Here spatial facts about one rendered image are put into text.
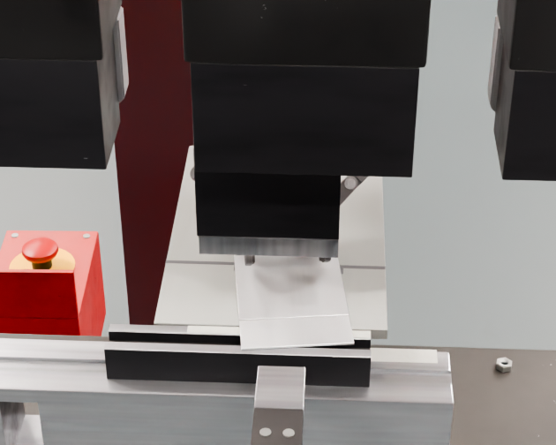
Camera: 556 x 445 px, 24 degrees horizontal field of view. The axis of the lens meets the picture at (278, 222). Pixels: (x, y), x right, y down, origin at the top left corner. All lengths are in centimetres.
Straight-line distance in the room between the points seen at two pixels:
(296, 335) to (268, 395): 7
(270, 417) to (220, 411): 9
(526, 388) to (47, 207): 194
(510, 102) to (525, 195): 218
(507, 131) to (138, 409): 36
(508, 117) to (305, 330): 26
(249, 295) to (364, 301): 9
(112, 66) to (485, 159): 230
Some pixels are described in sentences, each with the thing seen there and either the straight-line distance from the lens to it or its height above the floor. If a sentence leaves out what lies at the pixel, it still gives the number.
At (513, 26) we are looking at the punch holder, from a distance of 79.
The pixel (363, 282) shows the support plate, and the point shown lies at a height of 100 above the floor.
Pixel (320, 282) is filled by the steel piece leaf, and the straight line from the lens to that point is 103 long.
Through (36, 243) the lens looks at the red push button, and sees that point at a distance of 143.
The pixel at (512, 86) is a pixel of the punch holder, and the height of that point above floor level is 124.
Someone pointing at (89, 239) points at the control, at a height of 78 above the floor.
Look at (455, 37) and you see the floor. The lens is 367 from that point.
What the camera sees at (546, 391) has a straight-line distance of 114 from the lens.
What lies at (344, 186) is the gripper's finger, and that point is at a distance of 103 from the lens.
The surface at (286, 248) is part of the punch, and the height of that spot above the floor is 109.
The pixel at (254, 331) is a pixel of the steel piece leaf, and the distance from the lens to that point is 98.
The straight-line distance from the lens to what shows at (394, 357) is 101.
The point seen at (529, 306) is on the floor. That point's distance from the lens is 266.
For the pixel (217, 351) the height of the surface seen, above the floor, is 100.
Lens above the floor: 163
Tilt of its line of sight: 35 degrees down
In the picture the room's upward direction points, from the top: straight up
